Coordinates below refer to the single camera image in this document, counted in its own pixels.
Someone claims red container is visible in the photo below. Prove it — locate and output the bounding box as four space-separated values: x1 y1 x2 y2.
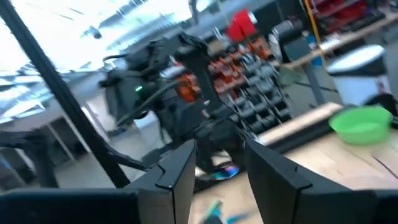
225 8 258 44

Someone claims green plastic bowl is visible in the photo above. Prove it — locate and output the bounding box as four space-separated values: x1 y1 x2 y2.
328 105 394 146

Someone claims yellow pole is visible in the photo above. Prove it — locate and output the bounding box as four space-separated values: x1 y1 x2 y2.
303 0 328 68

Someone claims iridescent metal spoon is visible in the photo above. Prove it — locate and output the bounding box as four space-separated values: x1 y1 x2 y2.
201 200 224 224
210 164 241 182

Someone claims parts bin rack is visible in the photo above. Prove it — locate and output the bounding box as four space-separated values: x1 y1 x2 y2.
167 35 295 135

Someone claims white trash can black liner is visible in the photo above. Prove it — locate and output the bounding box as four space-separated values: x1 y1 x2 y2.
326 44 392 107

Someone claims teal bowl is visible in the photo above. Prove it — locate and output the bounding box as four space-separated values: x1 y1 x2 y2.
225 212 250 224

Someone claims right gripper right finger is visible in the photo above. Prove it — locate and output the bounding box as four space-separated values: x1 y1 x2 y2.
244 139 398 224

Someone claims wooden workbench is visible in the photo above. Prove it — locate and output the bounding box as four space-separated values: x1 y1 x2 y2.
273 9 398 71

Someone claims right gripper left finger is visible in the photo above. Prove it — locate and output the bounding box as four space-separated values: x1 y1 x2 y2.
0 139 197 224

